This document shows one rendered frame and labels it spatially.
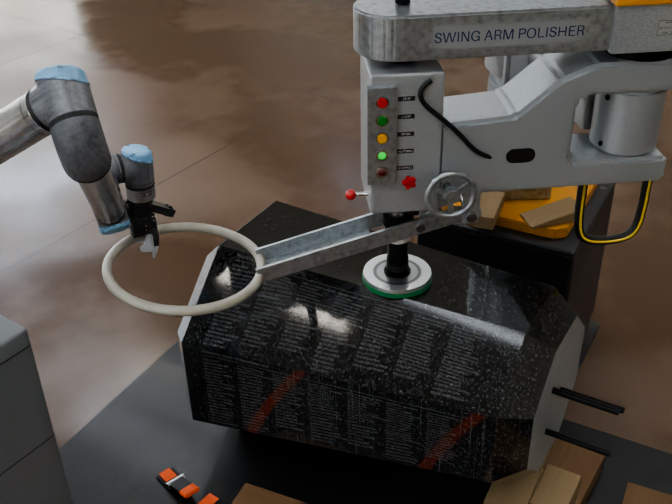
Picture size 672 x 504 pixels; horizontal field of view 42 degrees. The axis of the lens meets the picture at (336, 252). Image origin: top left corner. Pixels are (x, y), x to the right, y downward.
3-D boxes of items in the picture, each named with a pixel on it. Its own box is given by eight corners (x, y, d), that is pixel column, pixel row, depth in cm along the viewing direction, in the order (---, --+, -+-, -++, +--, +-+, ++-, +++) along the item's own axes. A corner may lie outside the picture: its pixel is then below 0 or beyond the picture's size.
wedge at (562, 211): (568, 207, 325) (570, 195, 322) (582, 220, 317) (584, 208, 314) (519, 215, 321) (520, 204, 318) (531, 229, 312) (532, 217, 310)
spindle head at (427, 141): (476, 179, 273) (486, 39, 248) (493, 215, 254) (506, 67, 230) (360, 187, 270) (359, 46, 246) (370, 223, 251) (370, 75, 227)
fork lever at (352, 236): (470, 190, 273) (466, 176, 270) (485, 221, 257) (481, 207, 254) (259, 255, 278) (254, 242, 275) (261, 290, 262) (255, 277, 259)
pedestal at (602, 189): (461, 288, 418) (470, 147, 378) (599, 326, 391) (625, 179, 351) (402, 368, 370) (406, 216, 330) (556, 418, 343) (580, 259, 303)
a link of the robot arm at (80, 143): (110, 158, 199) (137, 230, 264) (95, 108, 201) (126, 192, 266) (59, 171, 197) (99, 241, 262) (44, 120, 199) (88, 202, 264)
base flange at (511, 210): (482, 158, 368) (483, 148, 366) (599, 183, 348) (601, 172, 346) (436, 211, 333) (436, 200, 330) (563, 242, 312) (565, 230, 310)
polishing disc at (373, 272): (371, 252, 286) (371, 249, 286) (436, 260, 282) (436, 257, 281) (356, 289, 269) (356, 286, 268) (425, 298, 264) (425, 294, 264)
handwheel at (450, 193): (469, 201, 255) (472, 155, 247) (477, 219, 247) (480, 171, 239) (417, 205, 254) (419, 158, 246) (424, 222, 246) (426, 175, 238)
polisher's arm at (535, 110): (631, 181, 277) (659, 29, 251) (661, 218, 258) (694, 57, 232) (401, 196, 272) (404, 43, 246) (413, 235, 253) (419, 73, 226)
